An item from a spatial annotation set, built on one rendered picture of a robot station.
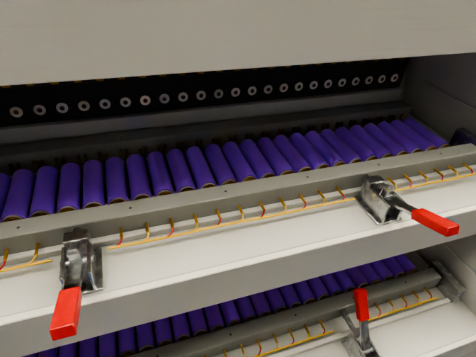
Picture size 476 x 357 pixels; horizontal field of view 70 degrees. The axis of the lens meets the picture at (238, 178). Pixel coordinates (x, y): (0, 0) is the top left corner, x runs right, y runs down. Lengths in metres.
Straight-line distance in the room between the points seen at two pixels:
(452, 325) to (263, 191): 0.33
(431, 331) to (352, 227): 0.24
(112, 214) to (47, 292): 0.07
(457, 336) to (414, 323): 0.05
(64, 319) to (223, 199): 0.15
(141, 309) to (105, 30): 0.20
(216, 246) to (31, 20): 0.20
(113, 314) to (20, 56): 0.18
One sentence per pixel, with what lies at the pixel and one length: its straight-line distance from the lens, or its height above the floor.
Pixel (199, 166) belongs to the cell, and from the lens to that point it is 0.34.
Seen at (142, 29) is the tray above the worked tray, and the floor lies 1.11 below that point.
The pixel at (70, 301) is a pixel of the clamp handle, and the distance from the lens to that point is 0.23.
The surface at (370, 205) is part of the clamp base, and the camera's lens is 0.35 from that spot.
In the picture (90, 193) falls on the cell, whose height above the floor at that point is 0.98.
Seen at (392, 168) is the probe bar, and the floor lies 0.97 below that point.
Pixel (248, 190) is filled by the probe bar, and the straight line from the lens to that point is 0.31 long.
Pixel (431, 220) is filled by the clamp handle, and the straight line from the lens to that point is 0.31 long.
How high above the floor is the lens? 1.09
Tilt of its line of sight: 21 degrees down
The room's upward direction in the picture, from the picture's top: 3 degrees counter-clockwise
